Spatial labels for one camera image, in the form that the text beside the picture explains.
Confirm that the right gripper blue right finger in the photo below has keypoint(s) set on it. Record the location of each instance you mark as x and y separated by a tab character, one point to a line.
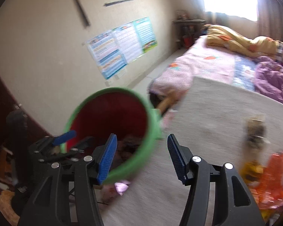
180	156

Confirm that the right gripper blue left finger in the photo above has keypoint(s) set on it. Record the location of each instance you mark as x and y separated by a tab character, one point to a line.
106	158

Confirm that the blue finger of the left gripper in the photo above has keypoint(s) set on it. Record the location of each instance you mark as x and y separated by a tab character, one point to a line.
63	138

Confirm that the yellow cookie wrapper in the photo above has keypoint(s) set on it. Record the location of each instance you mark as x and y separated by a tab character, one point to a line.
255	137

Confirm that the orange plastic bag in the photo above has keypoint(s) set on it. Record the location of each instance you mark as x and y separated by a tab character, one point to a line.
268	194

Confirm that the yellow Sable snack bag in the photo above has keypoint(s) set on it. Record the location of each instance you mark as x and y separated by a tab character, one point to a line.
251	172

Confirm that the red bin with green rim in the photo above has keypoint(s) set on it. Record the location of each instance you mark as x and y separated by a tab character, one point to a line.
123	112

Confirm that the dark wooden door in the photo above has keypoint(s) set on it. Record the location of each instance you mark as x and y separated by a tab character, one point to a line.
4	112

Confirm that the pink patterned bed sheet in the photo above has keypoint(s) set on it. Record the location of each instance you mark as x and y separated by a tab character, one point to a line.
214	63

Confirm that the red bucket under table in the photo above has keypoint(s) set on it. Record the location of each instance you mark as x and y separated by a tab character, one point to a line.
188	41

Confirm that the purple quilt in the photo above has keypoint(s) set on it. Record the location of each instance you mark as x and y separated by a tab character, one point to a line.
268	79

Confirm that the yellow quilt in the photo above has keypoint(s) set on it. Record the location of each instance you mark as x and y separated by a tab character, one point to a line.
221	36

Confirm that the dark side table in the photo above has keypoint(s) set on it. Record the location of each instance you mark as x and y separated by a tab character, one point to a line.
190	27

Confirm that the right pink curtain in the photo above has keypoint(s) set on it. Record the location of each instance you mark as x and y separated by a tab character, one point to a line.
270	19

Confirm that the left wall chart poster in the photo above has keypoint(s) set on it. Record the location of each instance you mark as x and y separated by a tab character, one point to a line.
107	54

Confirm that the wall chart poster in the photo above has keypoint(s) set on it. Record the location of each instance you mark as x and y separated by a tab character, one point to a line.
128	41
107	54

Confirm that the middle wall chart poster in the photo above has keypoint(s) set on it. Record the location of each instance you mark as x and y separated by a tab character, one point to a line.
128	41

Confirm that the right green wall poster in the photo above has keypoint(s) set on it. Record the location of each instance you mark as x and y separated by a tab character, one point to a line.
145	33

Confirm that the black hanging wall strip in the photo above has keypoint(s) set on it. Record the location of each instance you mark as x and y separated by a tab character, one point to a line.
82	13

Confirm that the horizontal wall rail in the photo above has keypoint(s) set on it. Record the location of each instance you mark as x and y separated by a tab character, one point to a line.
115	2

